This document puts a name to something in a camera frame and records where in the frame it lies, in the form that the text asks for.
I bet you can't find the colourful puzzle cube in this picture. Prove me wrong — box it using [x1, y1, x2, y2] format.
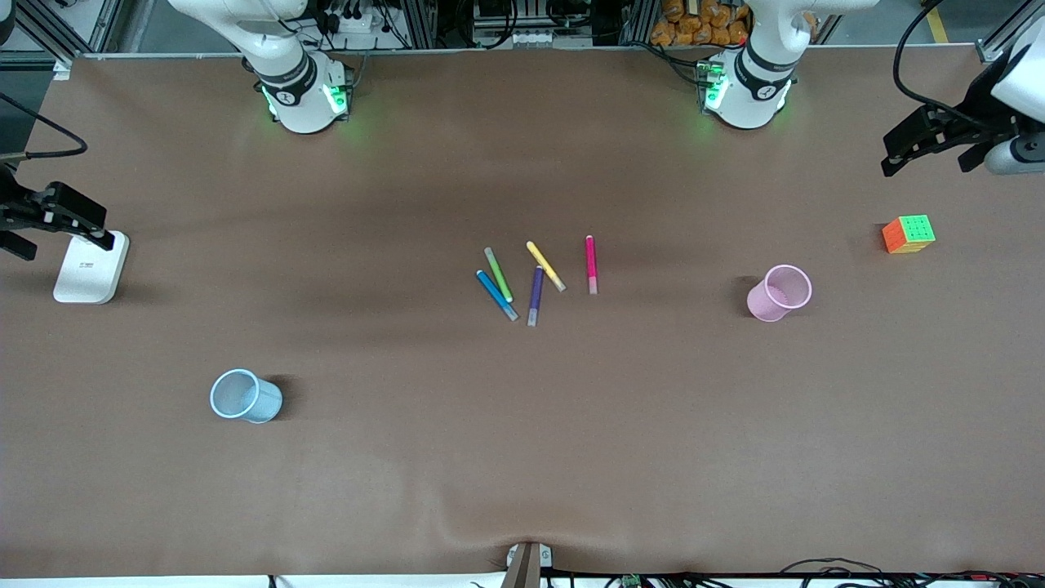
[882, 214, 937, 255]

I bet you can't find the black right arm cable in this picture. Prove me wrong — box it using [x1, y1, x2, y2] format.
[0, 92, 89, 162]

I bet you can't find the green marker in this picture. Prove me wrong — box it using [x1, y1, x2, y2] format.
[483, 247, 514, 304]

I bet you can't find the aluminium frame post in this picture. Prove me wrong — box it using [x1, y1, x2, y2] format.
[976, 0, 1045, 64]
[0, 0, 125, 58]

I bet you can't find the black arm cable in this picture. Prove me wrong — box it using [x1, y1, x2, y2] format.
[892, 0, 993, 131]
[0, 92, 89, 162]

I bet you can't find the bag of orange snacks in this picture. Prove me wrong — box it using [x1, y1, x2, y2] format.
[651, 0, 756, 47]

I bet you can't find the pink mesh cup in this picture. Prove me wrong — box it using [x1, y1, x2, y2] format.
[746, 264, 814, 323]

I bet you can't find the blue marker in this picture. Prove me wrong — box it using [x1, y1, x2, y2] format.
[476, 269, 520, 322]

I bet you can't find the white stand with pole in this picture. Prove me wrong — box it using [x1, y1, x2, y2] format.
[53, 230, 131, 305]

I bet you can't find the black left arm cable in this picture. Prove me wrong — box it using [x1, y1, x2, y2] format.
[892, 0, 993, 131]

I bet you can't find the white power strip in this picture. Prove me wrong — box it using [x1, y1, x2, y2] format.
[314, 0, 386, 38]

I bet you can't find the black cable bundle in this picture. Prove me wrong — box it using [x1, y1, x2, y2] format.
[780, 558, 1045, 588]

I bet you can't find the light blue mesh cup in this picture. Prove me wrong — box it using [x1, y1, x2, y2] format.
[210, 368, 284, 425]

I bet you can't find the yellow marker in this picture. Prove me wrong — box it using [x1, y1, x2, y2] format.
[526, 240, 567, 293]

